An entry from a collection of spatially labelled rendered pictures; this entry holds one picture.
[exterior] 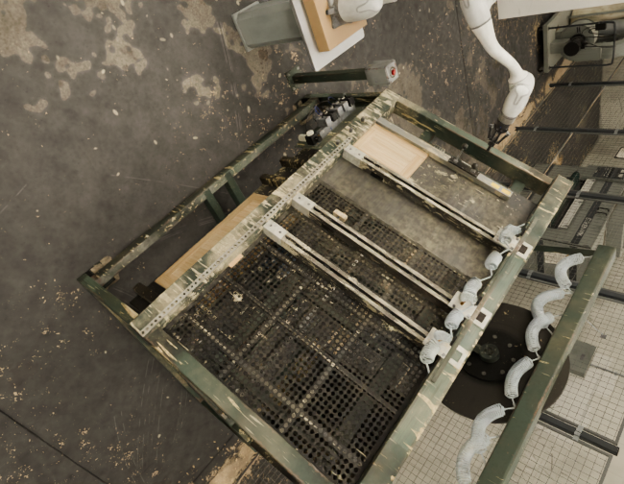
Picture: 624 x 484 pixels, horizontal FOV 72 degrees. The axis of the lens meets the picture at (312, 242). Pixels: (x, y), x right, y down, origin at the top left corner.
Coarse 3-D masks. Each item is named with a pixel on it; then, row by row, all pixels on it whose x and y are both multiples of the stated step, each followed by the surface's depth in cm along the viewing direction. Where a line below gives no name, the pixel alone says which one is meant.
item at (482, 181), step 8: (376, 120) 281; (384, 120) 282; (384, 128) 281; (392, 128) 278; (400, 128) 279; (400, 136) 277; (408, 136) 275; (416, 144) 273; (424, 144) 272; (432, 152) 269; (440, 152) 270; (440, 160) 269; (456, 168) 265; (464, 176) 265; (472, 176) 261; (480, 176) 261; (480, 184) 262; (488, 184) 258; (496, 192) 258; (512, 192) 256
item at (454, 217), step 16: (352, 160) 264; (368, 160) 261; (384, 176) 255; (400, 176) 254; (400, 192) 255; (416, 192) 248; (432, 208) 247; (448, 208) 244; (464, 224) 239; (480, 224) 239; (480, 240) 239; (496, 240) 229; (512, 240) 230
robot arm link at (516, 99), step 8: (512, 88) 234; (520, 88) 223; (528, 88) 224; (512, 96) 226; (520, 96) 223; (528, 96) 224; (504, 104) 232; (512, 104) 228; (520, 104) 226; (504, 112) 235; (512, 112) 231
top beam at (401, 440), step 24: (552, 192) 250; (552, 216) 241; (528, 240) 232; (504, 288) 216; (480, 336) 202; (456, 360) 196; (432, 384) 189; (408, 408) 184; (432, 408) 184; (408, 432) 179; (384, 456) 174; (360, 480) 172; (384, 480) 169
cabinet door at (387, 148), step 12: (372, 132) 279; (384, 132) 279; (360, 144) 272; (372, 144) 273; (384, 144) 274; (396, 144) 275; (408, 144) 275; (372, 156) 268; (384, 156) 269; (396, 156) 269; (408, 156) 270; (420, 156) 270; (396, 168) 264; (408, 168) 264
